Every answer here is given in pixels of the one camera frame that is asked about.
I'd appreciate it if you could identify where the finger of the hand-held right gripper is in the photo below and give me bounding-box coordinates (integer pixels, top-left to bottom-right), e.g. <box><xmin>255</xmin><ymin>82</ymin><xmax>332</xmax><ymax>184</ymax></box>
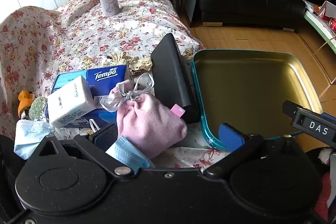
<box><xmin>282</xmin><ymin>100</ymin><xmax>336</xmax><ymax>141</ymax></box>

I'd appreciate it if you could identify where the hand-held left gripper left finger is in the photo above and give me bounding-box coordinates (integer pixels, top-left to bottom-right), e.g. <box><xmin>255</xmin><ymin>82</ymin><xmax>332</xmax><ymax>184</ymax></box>
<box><xmin>34</xmin><ymin>123</ymin><xmax>134</xmax><ymax>176</ymax></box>

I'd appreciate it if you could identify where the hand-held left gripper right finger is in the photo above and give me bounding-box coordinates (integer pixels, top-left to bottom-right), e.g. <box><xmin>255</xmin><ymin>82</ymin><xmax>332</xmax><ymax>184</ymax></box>
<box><xmin>204</xmin><ymin>123</ymin><xmax>306</xmax><ymax>179</ymax></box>

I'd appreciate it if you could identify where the pink drawstring pouch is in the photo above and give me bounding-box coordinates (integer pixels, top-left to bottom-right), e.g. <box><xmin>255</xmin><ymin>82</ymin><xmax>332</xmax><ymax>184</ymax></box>
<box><xmin>100</xmin><ymin>73</ymin><xmax>188</xmax><ymax>159</ymax></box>

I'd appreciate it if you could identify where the teal metal tin box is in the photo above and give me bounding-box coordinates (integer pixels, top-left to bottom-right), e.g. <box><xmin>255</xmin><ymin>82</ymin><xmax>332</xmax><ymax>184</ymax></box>
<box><xmin>190</xmin><ymin>49</ymin><xmax>331</xmax><ymax>152</ymax></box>

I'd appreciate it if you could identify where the white tissue pack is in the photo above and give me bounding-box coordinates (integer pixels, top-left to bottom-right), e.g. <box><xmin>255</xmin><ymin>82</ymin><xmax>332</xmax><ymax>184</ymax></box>
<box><xmin>47</xmin><ymin>75</ymin><xmax>94</xmax><ymax>129</ymax></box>

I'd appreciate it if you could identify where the orange plush toy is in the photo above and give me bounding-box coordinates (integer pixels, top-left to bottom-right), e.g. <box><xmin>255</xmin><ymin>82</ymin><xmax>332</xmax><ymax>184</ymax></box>
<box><xmin>18</xmin><ymin>90</ymin><xmax>35</xmax><ymax>118</ymax></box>

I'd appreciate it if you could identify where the small pink tag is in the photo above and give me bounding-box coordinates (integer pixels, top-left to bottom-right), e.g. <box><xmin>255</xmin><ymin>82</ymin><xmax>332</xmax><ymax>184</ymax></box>
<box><xmin>170</xmin><ymin>105</ymin><xmax>186</xmax><ymax>118</ymax></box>

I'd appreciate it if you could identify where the blue tissue pack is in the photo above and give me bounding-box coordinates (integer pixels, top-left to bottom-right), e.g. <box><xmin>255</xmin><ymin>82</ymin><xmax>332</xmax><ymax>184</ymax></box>
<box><xmin>51</xmin><ymin>64</ymin><xmax>133</xmax><ymax>130</ymax></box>

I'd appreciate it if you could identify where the green patterned pouch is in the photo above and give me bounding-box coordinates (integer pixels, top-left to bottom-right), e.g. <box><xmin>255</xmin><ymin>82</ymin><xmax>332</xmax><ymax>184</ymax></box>
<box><xmin>28</xmin><ymin>97</ymin><xmax>48</xmax><ymax>121</ymax></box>

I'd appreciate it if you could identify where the red cloth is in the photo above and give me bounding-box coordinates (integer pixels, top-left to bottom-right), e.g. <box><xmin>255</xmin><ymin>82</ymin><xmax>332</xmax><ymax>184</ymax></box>
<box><xmin>314</xmin><ymin>171</ymin><xmax>336</xmax><ymax>223</ymax></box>

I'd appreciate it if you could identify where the yellow crochet doily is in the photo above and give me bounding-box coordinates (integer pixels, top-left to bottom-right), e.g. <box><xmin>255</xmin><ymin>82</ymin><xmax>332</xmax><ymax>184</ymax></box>
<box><xmin>107</xmin><ymin>52</ymin><xmax>153</xmax><ymax>73</ymax></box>

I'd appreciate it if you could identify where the black rectangular box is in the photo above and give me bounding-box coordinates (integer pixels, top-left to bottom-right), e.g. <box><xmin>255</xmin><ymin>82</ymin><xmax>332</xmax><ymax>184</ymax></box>
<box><xmin>150</xmin><ymin>33</ymin><xmax>200</xmax><ymax>125</ymax></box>

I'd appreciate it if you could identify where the white coffee table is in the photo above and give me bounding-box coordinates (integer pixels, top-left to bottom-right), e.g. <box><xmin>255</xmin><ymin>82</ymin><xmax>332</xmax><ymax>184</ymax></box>
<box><xmin>301</xmin><ymin>0</ymin><xmax>336</xmax><ymax>54</ymax></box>

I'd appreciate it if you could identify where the floral blanket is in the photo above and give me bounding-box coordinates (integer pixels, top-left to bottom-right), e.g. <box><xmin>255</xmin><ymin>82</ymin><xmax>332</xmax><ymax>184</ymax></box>
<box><xmin>0</xmin><ymin>0</ymin><xmax>231</xmax><ymax>172</ymax></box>

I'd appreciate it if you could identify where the white house-shaped box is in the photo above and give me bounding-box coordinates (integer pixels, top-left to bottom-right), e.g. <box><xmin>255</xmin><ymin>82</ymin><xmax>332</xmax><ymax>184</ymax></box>
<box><xmin>318</xmin><ymin>0</ymin><xmax>336</xmax><ymax>19</ymax></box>

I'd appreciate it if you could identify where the leaning flat board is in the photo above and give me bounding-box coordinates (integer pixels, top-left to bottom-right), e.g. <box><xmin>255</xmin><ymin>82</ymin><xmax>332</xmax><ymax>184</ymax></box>
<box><xmin>185</xmin><ymin>0</ymin><xmax>199</xmax><ymax>23</ymax></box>

